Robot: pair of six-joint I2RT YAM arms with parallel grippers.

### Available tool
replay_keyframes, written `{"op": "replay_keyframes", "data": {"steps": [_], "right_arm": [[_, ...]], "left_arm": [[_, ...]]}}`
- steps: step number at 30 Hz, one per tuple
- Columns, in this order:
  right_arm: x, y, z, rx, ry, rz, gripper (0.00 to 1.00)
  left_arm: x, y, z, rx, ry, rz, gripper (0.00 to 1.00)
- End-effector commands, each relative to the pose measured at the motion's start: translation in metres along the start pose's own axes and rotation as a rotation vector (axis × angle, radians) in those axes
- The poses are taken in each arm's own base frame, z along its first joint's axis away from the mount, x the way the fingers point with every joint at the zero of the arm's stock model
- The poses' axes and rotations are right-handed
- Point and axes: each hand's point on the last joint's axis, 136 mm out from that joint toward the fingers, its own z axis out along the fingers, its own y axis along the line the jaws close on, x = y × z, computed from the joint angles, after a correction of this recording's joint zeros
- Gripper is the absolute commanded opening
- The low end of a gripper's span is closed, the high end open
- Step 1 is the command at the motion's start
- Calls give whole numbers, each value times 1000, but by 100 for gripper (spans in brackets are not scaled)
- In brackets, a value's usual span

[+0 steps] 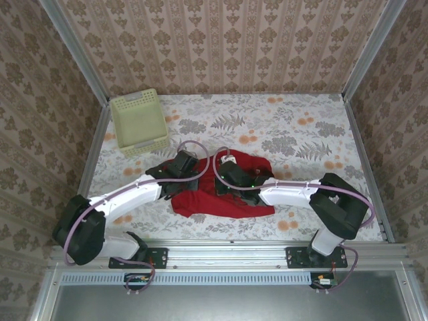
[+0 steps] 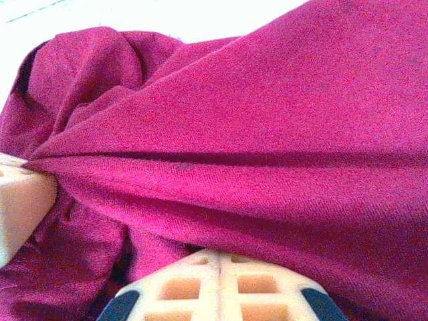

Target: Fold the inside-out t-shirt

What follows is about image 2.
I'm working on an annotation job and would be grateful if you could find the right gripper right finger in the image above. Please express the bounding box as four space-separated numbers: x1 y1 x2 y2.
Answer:
219 251 342 321

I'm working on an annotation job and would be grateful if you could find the red t-shirt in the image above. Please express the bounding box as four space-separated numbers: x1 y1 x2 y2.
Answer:
0 0 428 321

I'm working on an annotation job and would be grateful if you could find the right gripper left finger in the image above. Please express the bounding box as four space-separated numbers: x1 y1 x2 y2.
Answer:
100 251 220 321

